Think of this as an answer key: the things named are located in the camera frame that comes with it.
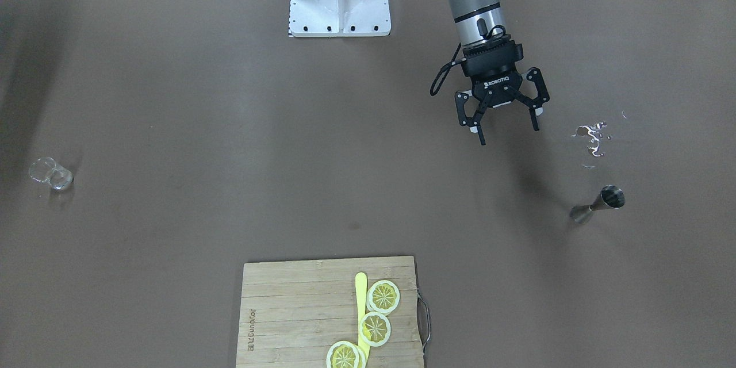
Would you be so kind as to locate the steel jigger measuring cup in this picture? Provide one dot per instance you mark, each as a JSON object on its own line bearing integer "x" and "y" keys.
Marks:
{"x": 610, "y": 197}

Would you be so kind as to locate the spilled liquid puddle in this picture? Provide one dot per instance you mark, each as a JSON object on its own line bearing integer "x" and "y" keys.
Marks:
{"x": 594, "y": 136}

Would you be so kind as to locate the clear glass shaker cup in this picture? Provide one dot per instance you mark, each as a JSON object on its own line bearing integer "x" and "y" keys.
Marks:
{"x": 50, "y": 172}

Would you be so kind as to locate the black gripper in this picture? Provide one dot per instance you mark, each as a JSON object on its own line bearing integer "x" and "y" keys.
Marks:
{"x": 495, "y": 69}

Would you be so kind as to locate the lemon slice middle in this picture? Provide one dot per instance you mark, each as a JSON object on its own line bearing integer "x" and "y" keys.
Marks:
{"x": 374, "y": 329}

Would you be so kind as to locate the lemon slice upper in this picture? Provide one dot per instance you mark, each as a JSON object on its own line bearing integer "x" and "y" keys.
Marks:
{"x": 383, "y": 297}

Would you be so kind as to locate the lemon slice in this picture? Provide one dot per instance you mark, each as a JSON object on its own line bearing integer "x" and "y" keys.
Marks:
{"x": 383, "y": 297}
{"x": 374, "y": 329}
{"x": 345, "y": 354}

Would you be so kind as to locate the wooden cutting board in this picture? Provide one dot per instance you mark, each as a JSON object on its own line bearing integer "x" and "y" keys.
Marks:
{"x": 293, "y": 311}

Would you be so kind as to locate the yellow plastic knife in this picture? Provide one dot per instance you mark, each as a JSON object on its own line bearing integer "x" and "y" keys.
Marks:
{"x": 360, "y": 292}

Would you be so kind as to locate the lemon slice lower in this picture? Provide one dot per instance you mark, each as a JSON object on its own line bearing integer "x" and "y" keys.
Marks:
{"x": 345, "y": 354}

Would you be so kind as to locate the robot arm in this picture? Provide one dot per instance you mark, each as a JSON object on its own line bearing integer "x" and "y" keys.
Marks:
{"x": 482, "y": 20}

